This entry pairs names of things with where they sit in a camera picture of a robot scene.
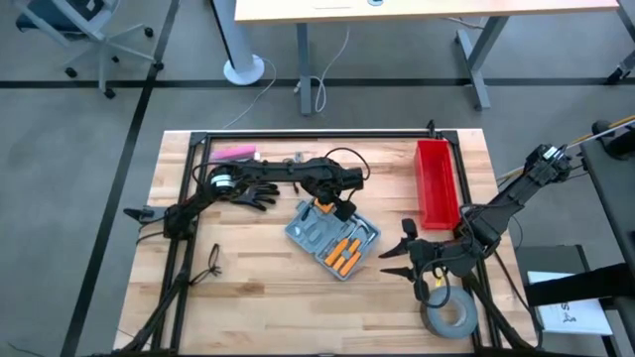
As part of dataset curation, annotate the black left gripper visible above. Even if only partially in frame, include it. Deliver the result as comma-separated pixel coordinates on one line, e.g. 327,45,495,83
303,157,357,223

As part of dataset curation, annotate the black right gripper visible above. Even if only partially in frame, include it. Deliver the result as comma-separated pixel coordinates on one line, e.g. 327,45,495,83
378,217,473,302

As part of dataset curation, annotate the grey plastic tool case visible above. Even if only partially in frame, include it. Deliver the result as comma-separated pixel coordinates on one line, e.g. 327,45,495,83
284,196,382,282

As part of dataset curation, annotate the grey black work glove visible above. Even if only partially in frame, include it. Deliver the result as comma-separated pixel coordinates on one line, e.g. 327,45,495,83
230,180,282,213

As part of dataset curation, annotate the red plastic bin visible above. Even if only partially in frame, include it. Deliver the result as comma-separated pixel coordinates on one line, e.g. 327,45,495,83
414,139,462,232

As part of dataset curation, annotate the pink flat package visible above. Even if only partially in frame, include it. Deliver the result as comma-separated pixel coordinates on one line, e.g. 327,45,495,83
210,144,258,163

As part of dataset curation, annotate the grey pole with white base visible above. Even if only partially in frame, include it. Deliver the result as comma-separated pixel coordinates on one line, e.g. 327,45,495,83
210,0,267,87

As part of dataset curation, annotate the white paper sheet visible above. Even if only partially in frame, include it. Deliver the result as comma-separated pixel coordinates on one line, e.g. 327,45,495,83
527,271,615,337

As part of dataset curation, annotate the dark grey cabinet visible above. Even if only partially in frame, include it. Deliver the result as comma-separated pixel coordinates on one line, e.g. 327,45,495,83
577,138,635,357

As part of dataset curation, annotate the wooden desk with grey legs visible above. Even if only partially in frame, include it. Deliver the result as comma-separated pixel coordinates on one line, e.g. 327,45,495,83
233,0,635,118

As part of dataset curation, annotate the white yellow rod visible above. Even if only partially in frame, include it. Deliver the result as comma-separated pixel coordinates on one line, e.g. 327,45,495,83
497,114,635,182

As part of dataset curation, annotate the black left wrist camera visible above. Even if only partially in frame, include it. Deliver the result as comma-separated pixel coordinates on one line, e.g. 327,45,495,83
342,167,366,191

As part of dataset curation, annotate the black aluminium table frame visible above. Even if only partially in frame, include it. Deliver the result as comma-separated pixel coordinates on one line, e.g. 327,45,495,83
111,120,543,357

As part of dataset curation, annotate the grey duct tape roll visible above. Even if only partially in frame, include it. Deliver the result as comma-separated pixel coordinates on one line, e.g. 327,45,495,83
420,285,480,340

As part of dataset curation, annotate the white floor cable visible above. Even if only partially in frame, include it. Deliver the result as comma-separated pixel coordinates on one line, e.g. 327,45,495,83
295,29,351,115
222,58,279,130

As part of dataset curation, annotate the black cable tie loop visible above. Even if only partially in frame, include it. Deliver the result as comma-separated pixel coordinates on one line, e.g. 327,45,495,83
190,242,223,287

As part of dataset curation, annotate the black strap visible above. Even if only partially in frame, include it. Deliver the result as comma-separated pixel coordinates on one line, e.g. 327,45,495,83
524,262,635,308

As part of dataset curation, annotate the white frame office chair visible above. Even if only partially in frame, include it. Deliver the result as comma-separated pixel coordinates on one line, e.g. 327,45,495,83
14,0,166,100

